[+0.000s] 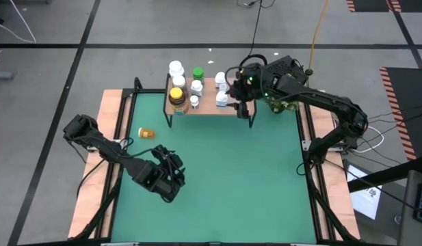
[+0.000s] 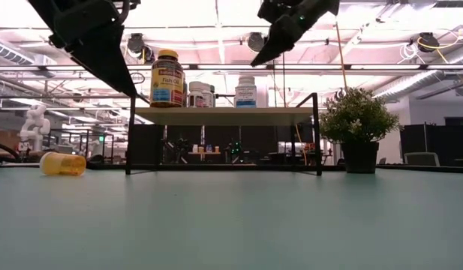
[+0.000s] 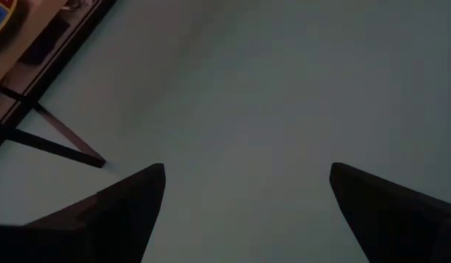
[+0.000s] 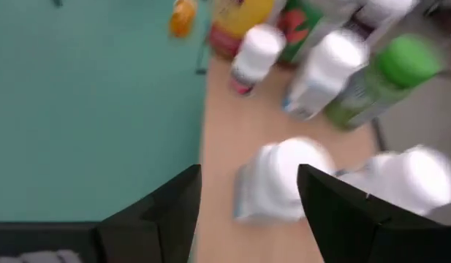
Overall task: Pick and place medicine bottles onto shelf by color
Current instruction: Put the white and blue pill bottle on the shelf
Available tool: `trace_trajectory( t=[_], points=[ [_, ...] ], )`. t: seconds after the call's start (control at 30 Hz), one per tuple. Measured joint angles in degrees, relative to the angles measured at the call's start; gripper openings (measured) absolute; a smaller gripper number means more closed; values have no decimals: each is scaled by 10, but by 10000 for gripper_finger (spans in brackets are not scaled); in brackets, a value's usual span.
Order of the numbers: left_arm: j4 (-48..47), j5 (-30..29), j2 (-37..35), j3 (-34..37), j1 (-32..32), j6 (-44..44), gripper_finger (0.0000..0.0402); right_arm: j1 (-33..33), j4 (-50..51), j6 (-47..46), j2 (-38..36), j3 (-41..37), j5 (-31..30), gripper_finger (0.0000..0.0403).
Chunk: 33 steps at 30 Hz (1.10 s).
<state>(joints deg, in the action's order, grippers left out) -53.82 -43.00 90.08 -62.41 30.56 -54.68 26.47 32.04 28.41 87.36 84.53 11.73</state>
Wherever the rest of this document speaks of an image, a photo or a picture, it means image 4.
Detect orange translucent pill vial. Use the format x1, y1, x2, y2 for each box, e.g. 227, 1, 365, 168
168, 0, 199, 39

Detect green-lid clear bottle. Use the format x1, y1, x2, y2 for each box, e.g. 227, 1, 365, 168
324, 34, 445, 132

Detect green table mat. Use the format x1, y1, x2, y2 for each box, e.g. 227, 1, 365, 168
0, 0, 211, 224

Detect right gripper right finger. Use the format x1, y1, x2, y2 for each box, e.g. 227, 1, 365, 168
297, 163, 451, 263

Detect yellow fish oil bottle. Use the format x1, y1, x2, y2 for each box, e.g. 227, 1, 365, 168
209, 0, 284, 61

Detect wooden shelf black metal frame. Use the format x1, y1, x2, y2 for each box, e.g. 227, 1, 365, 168
194, 0, 451, 263

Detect small white bottle red label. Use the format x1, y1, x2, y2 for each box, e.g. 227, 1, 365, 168
229, 23, 287, 96

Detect white melatonin bottle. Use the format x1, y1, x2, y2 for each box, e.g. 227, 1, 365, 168
282, 28, 371, 122

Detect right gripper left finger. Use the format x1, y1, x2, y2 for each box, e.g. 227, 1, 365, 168
96, 164, 203, 263

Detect white-cap bottle green label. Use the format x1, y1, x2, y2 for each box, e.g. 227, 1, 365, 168
278, 0, 357, 69

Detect tall white-cap bottle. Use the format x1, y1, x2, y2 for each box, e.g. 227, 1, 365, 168
351, 0, 422, 32

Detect white medicine bottle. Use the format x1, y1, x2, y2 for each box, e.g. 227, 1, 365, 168
336, 144, 451, 217

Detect black table frame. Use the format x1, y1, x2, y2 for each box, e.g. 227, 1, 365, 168
0, 221, 102, 263

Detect white bottle blue barcode label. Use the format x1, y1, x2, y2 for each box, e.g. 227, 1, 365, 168
232, 137, 338, 224

